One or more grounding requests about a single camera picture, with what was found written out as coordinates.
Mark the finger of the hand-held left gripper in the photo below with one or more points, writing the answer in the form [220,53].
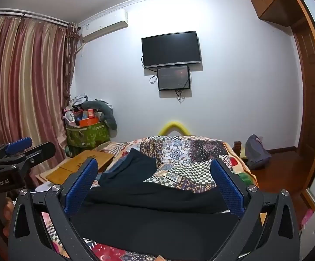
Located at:
[18,144]
[42,150]

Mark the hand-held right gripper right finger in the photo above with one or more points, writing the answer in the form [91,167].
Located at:
[228,187]

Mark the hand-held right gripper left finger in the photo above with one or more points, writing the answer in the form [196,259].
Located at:
[82,185]

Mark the black pants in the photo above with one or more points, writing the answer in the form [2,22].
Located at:
[152,217]

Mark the navy pants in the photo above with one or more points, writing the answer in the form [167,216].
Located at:
[133,165]

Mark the wooden folding table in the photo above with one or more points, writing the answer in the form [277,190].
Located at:
[73,165]

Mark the blue jeans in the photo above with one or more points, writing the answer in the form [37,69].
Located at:
[118,164]

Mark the grey backpack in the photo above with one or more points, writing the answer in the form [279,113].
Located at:
[256,152]

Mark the green patterned storage bag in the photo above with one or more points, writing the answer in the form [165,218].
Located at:
[86,137]

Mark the orange box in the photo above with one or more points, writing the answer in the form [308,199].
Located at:
[89,121]

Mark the patchwork blanket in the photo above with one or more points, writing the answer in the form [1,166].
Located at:
[179,152]

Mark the white plastic bag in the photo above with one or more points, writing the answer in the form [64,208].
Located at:
[77,100]

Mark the small red box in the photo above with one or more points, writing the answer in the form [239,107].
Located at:
[90,113]

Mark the grey neck pillow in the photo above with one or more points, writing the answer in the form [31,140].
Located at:
[109,119]

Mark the striped pink curtain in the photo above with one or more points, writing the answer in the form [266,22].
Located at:
[24,73]

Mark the pink bag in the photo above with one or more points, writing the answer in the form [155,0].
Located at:
[306,219]

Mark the yellow foam tube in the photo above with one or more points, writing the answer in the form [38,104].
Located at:
[173,122]

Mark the white air conditioner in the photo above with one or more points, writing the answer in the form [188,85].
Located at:
[105,25]

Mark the wooden bed post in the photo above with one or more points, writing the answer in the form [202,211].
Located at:
[236,146]

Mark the small wall-mounted monitor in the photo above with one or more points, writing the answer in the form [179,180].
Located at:
[173,77]

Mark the curtain rail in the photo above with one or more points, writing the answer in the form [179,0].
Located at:
[37,16]

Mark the wall-mounted black television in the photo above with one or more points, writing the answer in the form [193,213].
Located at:
[171,49]

